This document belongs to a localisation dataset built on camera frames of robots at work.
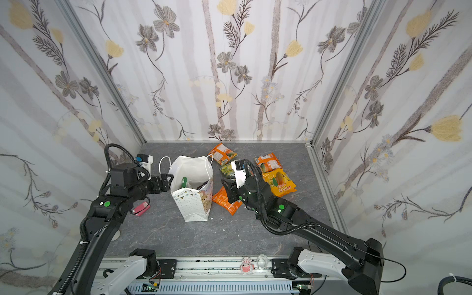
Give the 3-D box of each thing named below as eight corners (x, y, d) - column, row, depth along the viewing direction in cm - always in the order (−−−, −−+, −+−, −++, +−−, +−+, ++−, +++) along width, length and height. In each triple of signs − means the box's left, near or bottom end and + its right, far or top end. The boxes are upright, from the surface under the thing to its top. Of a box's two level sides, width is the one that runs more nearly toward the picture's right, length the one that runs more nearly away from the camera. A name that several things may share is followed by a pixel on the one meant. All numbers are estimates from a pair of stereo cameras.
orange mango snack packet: (208, 155, 116) (207, 151, 114) (221, 145, 122) (221, 142, 119) (222, 166, 111) (221, 163, 108) (235, 156, 116) (235, 152, 113)
